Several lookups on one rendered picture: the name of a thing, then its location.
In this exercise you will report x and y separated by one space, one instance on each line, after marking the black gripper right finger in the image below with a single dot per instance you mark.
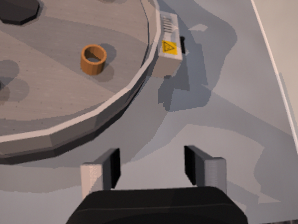
205 170

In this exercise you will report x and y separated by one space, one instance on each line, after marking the bronze bushing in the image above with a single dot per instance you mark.
93 51

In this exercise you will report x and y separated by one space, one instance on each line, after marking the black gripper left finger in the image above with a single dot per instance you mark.
102 174

